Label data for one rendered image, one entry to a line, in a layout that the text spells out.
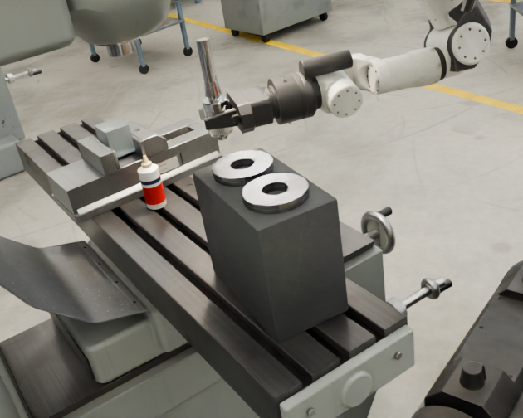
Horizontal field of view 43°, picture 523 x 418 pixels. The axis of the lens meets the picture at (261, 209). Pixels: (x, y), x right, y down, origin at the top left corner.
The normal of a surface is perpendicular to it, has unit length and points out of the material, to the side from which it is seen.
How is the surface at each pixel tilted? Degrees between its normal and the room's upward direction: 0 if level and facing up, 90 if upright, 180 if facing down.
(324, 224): 90
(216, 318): 0
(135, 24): 123
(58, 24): 90
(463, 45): 76
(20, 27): 90
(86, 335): 0
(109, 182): 90
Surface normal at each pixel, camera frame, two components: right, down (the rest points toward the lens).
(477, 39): 0.22, 0.23
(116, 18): 0.56, 0.70
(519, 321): -0.14, -0.86
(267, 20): 0.62, 0.31
